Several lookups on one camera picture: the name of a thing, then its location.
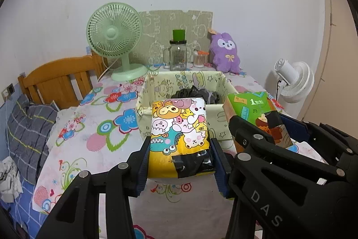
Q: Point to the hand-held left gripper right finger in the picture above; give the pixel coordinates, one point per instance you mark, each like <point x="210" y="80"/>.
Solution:
<point x="221" y="171"/>

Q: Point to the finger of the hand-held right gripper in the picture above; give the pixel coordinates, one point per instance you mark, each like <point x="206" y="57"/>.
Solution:
<point x="296" y="129"/>
<point x="246" y="129"/>

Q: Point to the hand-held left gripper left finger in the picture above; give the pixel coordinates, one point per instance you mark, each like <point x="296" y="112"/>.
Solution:
<point x="141" y="171"/>

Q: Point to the green tissue pack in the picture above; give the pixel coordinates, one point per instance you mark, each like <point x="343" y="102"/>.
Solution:
<point x="246" y="104"/>

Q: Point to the yellow cartoon tissue pack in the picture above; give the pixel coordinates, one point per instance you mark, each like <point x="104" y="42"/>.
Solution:
<point x="179" y="127"/>

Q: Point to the yellow cartoon fabric storage box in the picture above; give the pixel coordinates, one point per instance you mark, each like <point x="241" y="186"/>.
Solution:
<point x="167" y="82"/>

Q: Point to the white circulator fan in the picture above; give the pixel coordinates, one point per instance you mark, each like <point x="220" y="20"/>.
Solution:
<point x="293" y="79"/>

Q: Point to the floral tablecloth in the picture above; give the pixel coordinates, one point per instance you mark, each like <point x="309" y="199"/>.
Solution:
<point x="98" y="121"/>

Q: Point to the purple plush bunny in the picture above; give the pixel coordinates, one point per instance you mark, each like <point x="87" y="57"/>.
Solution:
<point x="226" y="54"/>

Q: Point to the beige door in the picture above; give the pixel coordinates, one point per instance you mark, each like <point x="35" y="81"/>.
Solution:
<point x="335" y="59"/>

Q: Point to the clear toothpick jar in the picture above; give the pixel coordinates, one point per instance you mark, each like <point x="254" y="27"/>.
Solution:
<point x="200" y="59"/>

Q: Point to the glass jar mug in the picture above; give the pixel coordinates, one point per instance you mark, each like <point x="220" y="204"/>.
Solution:
<point x="177" y="57"/>

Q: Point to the small green container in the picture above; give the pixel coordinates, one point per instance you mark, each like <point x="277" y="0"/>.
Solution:
<point x="179" y="35"/>

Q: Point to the grey plaid pillow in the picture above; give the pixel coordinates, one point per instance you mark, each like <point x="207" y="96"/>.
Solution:
<point x="28" y="138"/>

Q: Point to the wooden headboard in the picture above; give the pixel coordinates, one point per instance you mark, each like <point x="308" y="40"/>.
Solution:
<point x="56" y="79"/>

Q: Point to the white crumpled cloth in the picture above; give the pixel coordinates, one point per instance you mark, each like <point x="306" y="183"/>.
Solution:
<point x="9" y="180"/>

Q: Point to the printed cardboard panel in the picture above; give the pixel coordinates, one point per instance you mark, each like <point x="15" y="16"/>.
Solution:
<point x="156" y="31"/>

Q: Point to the green desk fan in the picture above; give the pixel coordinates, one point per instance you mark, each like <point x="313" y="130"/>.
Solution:
<point x="112" y="31"/>

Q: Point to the wall socket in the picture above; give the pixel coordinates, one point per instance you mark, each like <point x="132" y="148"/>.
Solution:
<point x="8" y="90"/>

